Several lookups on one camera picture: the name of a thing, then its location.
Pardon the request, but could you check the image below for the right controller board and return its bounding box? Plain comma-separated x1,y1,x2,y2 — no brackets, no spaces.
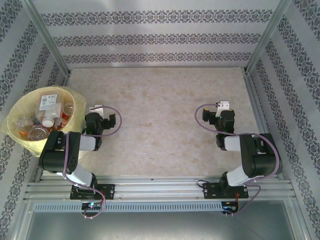
221,201,240,214

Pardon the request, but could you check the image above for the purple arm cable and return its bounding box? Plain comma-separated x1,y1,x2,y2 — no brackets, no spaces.
194,102,280,216
62,106,123,221

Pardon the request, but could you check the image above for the yellow waste bin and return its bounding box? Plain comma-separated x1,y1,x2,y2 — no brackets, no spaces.
0,85,88,158

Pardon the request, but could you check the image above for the controller board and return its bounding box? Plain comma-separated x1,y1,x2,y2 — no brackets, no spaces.
81,202,103,210
221,201,240,214

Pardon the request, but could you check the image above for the aluminium left frame post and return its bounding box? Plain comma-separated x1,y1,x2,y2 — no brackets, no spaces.
23,0,72,77

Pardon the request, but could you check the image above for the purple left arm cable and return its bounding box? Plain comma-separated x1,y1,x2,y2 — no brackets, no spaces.
62,106,123,221

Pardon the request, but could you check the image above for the aluminium right frame post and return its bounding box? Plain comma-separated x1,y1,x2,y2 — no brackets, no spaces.
246,0,293,74

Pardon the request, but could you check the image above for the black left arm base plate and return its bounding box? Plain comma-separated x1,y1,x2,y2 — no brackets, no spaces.
70,183,116,201

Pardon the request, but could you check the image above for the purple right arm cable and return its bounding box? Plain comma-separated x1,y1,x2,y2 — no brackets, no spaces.
194,102,280,216

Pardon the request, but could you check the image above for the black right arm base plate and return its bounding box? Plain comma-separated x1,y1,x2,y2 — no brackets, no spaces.
203,182,249,200

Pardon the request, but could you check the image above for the left controller board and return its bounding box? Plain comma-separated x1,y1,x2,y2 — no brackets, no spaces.
81,202,103,210

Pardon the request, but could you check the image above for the aluminium right side rail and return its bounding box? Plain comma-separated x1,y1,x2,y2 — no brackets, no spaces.
242,67,285,181

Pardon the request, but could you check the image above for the aluminium mounting rail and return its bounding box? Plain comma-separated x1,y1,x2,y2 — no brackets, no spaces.
24,175,294,202

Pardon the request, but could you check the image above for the aluminium frame post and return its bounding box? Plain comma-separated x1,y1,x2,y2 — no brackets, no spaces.
246,0,293,74
23,0,72,77

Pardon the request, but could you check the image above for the grey slotted cable duct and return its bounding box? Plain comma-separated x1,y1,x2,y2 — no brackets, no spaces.
33,201,224,213

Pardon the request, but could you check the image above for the grey metal base panel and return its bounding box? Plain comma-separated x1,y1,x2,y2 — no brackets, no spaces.
26,211,295,240

